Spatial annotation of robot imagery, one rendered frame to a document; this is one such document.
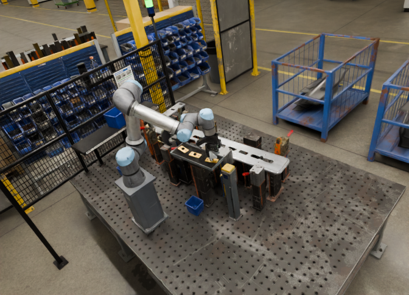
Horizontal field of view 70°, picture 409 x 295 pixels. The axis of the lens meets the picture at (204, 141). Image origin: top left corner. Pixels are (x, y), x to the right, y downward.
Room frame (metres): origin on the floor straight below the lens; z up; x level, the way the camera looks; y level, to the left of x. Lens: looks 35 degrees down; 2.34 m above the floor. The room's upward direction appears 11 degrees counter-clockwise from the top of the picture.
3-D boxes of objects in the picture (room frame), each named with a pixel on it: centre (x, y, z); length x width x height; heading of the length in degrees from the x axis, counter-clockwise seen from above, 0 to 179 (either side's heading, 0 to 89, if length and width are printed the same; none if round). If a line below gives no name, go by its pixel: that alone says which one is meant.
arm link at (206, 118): (1.46, -0.04, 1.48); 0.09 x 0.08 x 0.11; 72
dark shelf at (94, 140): (2.45, 0.77, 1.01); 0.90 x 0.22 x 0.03; 135
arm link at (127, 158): (1.51, 0.50, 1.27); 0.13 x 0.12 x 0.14; 162
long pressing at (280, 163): (1.95, -0.02, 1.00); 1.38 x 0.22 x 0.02; 45
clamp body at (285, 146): (1.68, -0.55, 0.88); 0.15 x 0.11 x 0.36; 135
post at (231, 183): (1.38, -0.11, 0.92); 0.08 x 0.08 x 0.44; 45
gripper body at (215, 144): (1.46, -0.05, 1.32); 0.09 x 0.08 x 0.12; 60
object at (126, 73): (2.75, 0.65, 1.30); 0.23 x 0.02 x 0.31; 135
